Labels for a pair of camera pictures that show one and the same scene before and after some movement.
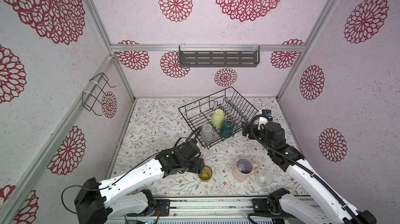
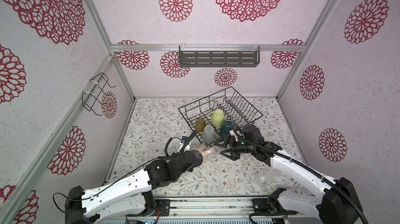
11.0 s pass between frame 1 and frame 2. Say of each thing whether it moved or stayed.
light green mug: stayed
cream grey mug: stayed
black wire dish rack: stayed
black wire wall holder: stayed
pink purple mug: moved
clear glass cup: stayed
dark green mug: stayed
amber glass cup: moved
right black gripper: moved
